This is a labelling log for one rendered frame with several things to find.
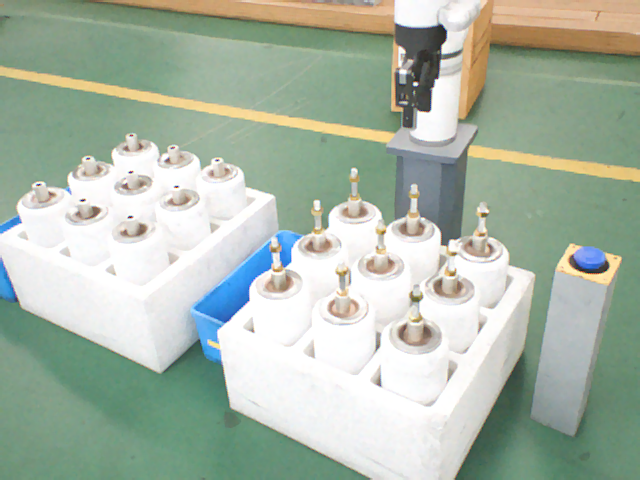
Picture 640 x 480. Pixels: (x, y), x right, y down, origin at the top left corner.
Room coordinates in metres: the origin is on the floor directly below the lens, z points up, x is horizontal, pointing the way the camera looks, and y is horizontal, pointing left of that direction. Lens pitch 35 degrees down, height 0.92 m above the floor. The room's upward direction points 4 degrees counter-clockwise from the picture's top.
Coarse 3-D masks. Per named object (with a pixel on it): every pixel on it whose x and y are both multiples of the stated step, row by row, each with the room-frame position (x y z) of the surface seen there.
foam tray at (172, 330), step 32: (256, 192) 1.25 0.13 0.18; (224, 224) 1.14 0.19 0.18; (256, 224) 1.18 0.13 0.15; (32, 256) 1.07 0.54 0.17; (64, 256) 1.06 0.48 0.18; (192, 256) 1.03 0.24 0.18; (224, 256) 1.09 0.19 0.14; (32, 288) 1.10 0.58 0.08; (64, 288) 1.04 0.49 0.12; (96, 288) 0.98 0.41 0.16; (128, 288) 0.95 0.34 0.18; (160, 288) 0.95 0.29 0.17; (192, 288) 1.01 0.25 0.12; (64, 320) 1.06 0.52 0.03; (96, 320) 1.00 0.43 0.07; (128, 320) 0.94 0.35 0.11; (160, 320) 0.94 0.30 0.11; (192, 320) 1.00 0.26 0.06; (128, 352) 0.96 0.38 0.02; (160, 352) 0.92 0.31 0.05
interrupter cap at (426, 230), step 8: (400, 224) 0.99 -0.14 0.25; (424, 224) 0.98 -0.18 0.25; (392, 232) 0.96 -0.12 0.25; (400, 232) 0.96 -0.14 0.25; (424, 232) 0.96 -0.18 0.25; (432, 232) 0.95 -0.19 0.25; (400, 240) 0.94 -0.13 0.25; (408, 240) 0.94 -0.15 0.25; (416, 240) 0.93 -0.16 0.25; (424, 240) 0.94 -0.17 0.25
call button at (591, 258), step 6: (576, 252) 0.78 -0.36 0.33; (582, 252) 0.77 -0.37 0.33; (588, 252) 0.77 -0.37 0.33; (594, 252) 0.77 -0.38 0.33; (600, 252) 0.77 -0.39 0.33; (576, 258) 0.77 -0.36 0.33; (582, 258) 0.76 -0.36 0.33; (588, 258) 0.76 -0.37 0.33; (594, 258) 0.76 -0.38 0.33; (600, 258) 0.76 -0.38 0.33; (582, 264) 0.76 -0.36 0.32; (588, 264) 0.75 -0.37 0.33; (594, 264) 0.75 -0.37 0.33; (600, 264) 0.75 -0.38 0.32
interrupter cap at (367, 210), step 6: (342, 204) 1.06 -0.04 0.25; (348, 204) 1.06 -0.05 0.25; (366, 204) 1.06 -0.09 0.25; (336, 210) 1.04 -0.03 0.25; (342, 210) 1.05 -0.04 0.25; (348, 210) 1.05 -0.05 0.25; (366, 210) 1.04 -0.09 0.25; (372, 210) 1.04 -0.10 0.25; (336, 216) 1.02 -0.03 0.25; (342, 216) 1.02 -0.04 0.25; (348, 216) 1.03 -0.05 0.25; (360, 216) 1.02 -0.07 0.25; (366, 216) 1.02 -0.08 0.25; (372, 216) 1.02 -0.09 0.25; (342, 222) 1.01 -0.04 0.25; (348, 222) 1.00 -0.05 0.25; (354, 222) 1.00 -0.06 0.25; (360, 222) 1.00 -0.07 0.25; (366, 222) 1.00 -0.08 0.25
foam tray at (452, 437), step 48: (384, 240) 1.06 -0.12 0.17; (528, 288) 0.89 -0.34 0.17; (240, 336) 0.81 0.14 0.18; (480, 336) 0.77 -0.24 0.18; (240, 384) 0.80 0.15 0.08; (288, 384) 0.74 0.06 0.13; (336, 384) 0.69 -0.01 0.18; (480, 384) 0.72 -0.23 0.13; (288, 432) 0.75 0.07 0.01; (336, 432) 0.70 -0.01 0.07; (384, 432) 0.65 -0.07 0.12; (432, 432) 0.61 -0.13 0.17
